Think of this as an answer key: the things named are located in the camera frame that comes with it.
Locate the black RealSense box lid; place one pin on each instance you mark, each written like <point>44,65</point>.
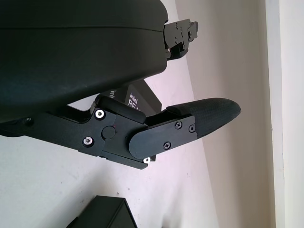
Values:
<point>145,97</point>

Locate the black box base with insert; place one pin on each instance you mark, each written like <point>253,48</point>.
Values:
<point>107,211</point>

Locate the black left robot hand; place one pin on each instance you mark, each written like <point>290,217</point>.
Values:
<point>71,59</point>

